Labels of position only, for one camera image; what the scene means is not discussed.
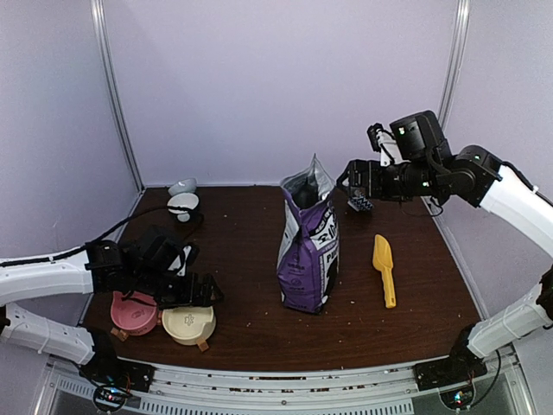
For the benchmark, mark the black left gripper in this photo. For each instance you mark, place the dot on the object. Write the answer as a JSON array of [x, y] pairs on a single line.
[[189, 296]]

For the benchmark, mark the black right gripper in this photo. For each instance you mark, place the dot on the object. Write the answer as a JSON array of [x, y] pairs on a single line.
[[356, 169]]

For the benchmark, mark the cream cat-ear pet bowl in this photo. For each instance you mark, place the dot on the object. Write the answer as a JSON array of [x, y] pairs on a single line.
[[189, 325]]

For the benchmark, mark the pink cat-ear pet bowl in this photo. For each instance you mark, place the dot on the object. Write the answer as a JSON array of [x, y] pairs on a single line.
[[136, 316]]

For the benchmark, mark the purple pet food bag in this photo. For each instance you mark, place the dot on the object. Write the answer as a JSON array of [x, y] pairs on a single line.
[[309, 254]]

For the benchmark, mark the yellow plastic scoop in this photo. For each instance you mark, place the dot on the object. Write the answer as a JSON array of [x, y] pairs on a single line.
[[382, 261]]

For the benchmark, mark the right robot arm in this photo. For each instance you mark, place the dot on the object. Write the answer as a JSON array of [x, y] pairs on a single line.
[[417, 161]]

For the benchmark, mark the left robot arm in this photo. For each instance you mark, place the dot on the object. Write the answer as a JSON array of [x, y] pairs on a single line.
[[156, 265]]

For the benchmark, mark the blue white patterned bowl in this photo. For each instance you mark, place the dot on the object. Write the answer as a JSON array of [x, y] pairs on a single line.
[[359, 202]]

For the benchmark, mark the light grey-blue bowl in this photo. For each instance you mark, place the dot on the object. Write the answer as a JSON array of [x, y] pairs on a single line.
[[188, 185]]

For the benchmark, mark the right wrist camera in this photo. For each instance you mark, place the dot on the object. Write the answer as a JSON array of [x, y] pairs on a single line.
[[385, 144]]

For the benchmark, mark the front aluminium rail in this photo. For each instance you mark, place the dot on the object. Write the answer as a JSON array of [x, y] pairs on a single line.
[[377, 390]]

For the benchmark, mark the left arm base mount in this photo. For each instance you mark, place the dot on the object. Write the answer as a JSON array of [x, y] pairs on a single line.
[[113, 387]]

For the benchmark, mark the right aluminium frame post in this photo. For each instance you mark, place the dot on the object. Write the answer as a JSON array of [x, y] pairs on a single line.
[[455, 59]]

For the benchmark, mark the aluminium frame post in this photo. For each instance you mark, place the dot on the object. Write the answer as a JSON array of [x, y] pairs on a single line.
[[455, 59], [102, 37]]

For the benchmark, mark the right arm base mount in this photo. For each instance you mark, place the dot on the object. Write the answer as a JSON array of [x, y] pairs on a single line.
[[453, 379]]

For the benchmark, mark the left aluminium frame post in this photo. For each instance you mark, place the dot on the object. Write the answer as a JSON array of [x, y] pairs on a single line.
[[102, 37]]

